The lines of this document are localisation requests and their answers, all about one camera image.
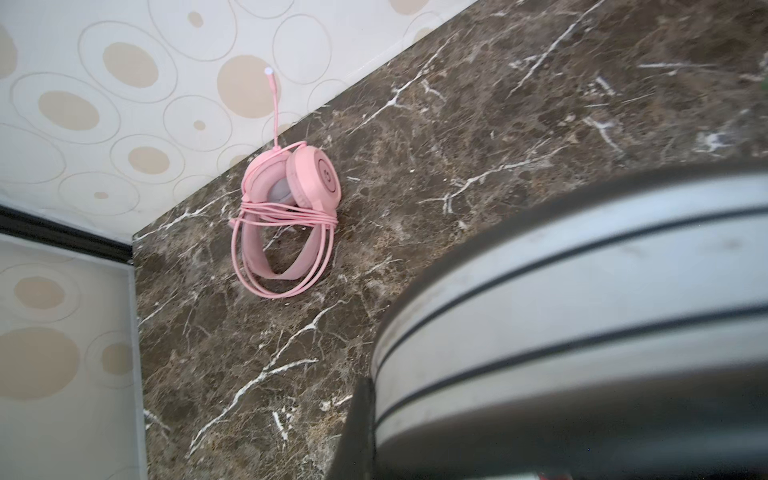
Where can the white black headphones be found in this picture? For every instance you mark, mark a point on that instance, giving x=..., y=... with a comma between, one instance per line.
x=618, y=330

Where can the pink headset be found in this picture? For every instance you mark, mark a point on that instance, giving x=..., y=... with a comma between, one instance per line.
x=285, y=186

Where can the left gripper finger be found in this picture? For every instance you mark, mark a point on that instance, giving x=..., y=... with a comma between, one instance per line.
x=355, y=454

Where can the left black corner post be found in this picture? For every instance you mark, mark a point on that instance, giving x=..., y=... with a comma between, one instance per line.
x=22, y=225

